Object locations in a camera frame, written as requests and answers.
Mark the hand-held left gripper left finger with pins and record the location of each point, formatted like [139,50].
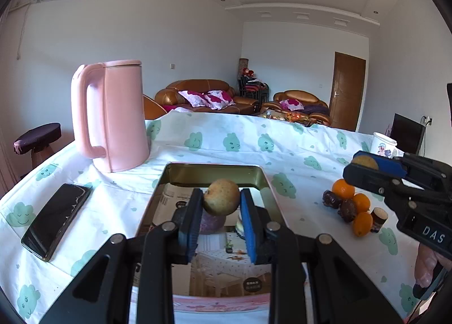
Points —
[190,228]

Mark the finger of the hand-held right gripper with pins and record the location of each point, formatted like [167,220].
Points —
[390,166]
[369,178]

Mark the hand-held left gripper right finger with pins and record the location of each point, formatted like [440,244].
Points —
[252,232]

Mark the brown pear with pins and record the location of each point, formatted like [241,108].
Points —
[221,196]
[365,161]

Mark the rectangular gold metal tin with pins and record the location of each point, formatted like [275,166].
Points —
[215,175]

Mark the person's right hand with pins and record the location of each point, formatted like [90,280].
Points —
[426,264]

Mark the white cartoon print mug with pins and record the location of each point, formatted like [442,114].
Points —
[383,146]

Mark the orange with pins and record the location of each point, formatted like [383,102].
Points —
[363,224]
[361,202]
[343,189]

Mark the black monitor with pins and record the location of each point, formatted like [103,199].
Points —
[406,133]

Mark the dark red date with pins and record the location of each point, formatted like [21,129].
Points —
[348,209]
[331,199]

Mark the small brown cylinder snack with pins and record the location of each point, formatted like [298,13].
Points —
[378,220]

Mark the brown wooden door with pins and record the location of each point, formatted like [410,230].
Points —
[348,93]

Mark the white cloud print tablecloth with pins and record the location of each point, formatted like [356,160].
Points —
[226,140]

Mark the brown leather armchair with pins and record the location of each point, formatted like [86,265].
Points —
[303,100]
[153,108]

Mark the coffee table with snacks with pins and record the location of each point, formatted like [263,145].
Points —
[287,116]

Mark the pink floral pillow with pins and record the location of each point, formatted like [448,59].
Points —
[219,98]
[192,97]

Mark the black smartphone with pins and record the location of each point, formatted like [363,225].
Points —
[58,220]

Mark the brown leather sofa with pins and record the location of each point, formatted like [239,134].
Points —
[197,93]

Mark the pink electric kettle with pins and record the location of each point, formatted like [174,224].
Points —
[113,116]

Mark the stacked dark chairs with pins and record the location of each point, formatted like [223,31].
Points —
[252,89]

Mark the purple cushioned stool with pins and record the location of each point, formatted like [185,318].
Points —
[35,140]

